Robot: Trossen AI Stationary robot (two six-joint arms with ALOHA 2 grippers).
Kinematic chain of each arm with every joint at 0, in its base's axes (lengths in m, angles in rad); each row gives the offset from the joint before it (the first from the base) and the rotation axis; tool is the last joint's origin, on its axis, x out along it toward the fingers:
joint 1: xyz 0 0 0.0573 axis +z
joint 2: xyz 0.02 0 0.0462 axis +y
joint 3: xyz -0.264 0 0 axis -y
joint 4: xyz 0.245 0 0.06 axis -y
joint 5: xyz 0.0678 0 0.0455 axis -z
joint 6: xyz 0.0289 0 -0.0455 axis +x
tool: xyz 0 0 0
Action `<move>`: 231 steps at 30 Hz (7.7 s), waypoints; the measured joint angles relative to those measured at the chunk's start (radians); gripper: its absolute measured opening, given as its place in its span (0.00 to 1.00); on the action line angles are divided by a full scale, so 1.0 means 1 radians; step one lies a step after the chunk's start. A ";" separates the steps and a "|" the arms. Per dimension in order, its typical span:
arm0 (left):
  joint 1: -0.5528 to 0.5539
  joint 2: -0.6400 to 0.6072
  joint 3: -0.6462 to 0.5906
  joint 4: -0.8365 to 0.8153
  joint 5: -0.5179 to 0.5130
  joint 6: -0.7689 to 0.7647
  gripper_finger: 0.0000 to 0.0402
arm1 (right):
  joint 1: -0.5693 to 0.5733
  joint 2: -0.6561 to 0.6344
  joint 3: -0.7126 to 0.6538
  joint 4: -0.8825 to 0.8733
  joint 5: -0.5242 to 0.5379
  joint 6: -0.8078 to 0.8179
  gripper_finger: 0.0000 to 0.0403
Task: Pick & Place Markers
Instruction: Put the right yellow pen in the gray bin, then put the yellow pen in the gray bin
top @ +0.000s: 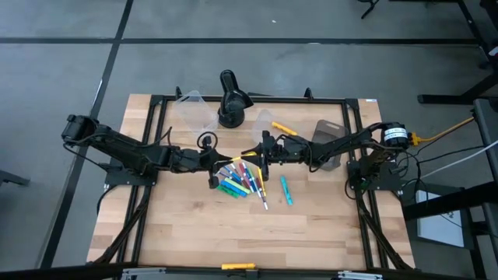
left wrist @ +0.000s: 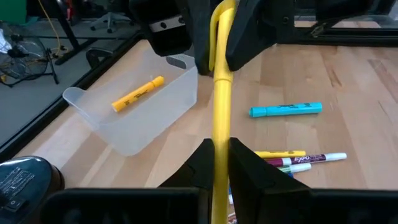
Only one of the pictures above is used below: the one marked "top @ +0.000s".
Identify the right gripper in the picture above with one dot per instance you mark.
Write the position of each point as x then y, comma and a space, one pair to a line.
286, 151

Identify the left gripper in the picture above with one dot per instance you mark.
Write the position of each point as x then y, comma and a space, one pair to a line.
192, 160

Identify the light blue Expo marker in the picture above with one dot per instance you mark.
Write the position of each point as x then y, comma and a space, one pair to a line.
229, 173

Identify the navy Expo marker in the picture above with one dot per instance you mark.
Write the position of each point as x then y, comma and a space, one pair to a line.
234, 170

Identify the thin yellow marker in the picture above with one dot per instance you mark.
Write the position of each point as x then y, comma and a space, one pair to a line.
261, 179
238, 158

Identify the red Expo marker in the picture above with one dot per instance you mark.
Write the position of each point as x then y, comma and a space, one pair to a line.
243, 173

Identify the lime highlighter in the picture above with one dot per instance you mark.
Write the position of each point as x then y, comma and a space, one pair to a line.
238, 185

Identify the blue highlighter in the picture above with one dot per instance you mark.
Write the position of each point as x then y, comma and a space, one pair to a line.
233, 188

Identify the green highlighter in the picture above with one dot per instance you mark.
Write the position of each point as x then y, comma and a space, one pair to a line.
227, 191

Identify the orange-yellow highlighter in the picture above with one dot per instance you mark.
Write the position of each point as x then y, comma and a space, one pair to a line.
284, 128

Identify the teal highlighter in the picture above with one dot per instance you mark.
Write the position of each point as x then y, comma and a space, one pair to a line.
286, 190

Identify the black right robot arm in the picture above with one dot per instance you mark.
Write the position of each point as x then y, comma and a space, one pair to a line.
342, 145

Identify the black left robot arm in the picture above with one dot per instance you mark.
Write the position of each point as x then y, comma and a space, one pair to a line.
116, 145

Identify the clear plastic bin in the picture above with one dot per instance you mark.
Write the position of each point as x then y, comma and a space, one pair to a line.
264, 124
194, 113

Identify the grey plastic bin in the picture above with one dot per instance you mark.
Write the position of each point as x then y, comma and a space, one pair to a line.
328, 132

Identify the yellow highlighter pen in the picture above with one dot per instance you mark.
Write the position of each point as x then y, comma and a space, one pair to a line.
238, 266

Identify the black chair leg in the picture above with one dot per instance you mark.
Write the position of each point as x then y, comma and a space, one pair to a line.
367, 9

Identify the white box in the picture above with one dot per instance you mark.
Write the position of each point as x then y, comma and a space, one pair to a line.
435, 229

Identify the black desk crossbar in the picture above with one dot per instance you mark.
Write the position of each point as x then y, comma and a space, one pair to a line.
447, 202

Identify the black furniture foot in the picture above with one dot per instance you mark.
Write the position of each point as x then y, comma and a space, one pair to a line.
11, 178

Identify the black table frame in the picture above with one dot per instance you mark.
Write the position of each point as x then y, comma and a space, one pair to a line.
295, 100

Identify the silver metal bracket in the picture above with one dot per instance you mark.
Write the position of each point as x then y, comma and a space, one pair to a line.
360, 275
144, 273

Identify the black desk frame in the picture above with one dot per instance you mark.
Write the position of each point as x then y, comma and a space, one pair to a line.
447, 99

